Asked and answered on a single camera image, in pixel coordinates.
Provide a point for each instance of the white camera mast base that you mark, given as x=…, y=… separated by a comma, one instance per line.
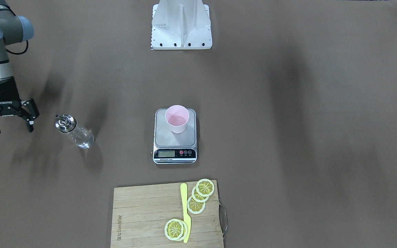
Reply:
x=181, y=25

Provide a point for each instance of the yellow plastic knife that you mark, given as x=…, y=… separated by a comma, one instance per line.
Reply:
x=186, y=218

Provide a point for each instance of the grey kitchen scale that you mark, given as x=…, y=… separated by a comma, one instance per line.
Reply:
x=174, y=148

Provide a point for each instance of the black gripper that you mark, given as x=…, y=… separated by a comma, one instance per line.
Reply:
x=2, y=92

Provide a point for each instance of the lemon slice middle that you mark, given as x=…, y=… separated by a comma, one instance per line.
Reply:
x=197, y=197

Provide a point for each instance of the bamboo cutting board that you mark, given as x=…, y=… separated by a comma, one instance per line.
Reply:
x=140, y=213

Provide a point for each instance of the lemon slice lower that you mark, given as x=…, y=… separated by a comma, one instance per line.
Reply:
x=195, y=207

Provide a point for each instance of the lemon slice top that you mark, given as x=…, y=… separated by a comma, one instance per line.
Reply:
x=205, y=187

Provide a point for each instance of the pink plastic cup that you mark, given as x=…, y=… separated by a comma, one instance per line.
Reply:
x=177, y=117

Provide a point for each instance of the lemon slice pair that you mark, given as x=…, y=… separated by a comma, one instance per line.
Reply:
x=176, y=230

